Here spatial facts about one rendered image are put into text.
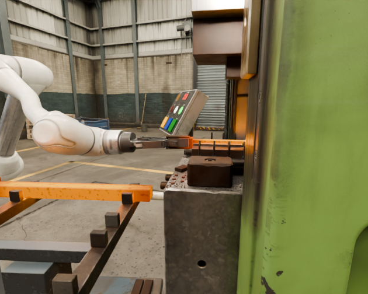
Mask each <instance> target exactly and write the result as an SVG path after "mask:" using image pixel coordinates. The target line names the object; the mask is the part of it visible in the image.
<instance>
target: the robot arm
mask: <svg viewBox="0 0 368 294"><path fill-rule="evenodd" d="M53 79H54V77H53V73H52V71H51V70H50V69H49V68H48V67H46V66H45V65H43V64H42V63H41V62H38V61H35V60H33V59H28V58H23V57H13V56H8V55H1V54H0V91H2V92H4V93H6V94H8V96H7V99H6V103H5V106H4V110H3V112H2V116H1V120H0V177H1V181H9V180H11V179H13V178H15V177H16V176H18V175H19V174H20V173H21V172H22V171H23V168H24V163H23V160H22V158H21V157H20V156H19V155H18V153H17V152H16V151H15V150H16V147H17V144H18V142H19V138H20V135H21V133H22V129H23V127H24V124H25V121H26V118H27V119H28V120H29V121H30V122H31V123H32V124H33V125H34V126H33V128H32V138H33V140H34V142H35V143H36V144H37V145H38V146H39V147H41V148H42V149H44V150H45V151H48V152H51V153H55V154H59V155H79V156H88V157H90V156H103V155H121V154H123V153H133V152H134V151H135V150H136V149H150V148H165V147H166V149H169V147H189V139H188V138H168V139H166V137H158V136H140V137H138V138H137V137H136V135H135V133H134V132H124V131H122V130H105V129H101V128H98V127H89V126H86V125H83V124H82V123H80V122H79V121H78V120H76V119H74V118H71V117H69V116H67V115H65V114H63V113H62V112H60V111H51V112H48V111H47V110H45V109H44V108H42V106H41V103H40V99H39V97H38V95H39V94H40V93H41V92H42V91H43V90H44V89H47V88H48V87H50V86H51V85H52V83H53Z"/></svg>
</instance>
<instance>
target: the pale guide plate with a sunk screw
mask: <svg viewBox="0 0 368 294"><path fill-rule="evenodd" d="M262 6H263V0H244V16H243V28H242V51H241V75H240V77H241V79H249V78H251V77H253V76H254V75H256V74H257V73H258V68H259V50H260V41H261V23H262Z"/></svg>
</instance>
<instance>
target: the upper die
mask: <svg viewBox="0 0 368 294"><path fill-rule="evenodd" d="M242 28H243V16H240V17H217V18H205V19H193V46H192V54H193V57H194V59H195V61H196V63H197V65H198V66H199V65H225V62H226V59H227V57H240V56H241V51H242Z"/></svg>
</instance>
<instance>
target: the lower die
mask: <svg viewBox="0 0 368 294"><path fill-rule="evenodd" d="M198 150H199V143H193V148H192V156H197V155H198ZM243 152H244V147H242V144H231V146H230V156H231V158H232V159H242V157H243ZM200 155H201V156H213V143H201V146H200ZM215 156H221V157H227V156H228V144H226V143H216V148H215ZM233 174H244V169H240V168H233Z"/></svg>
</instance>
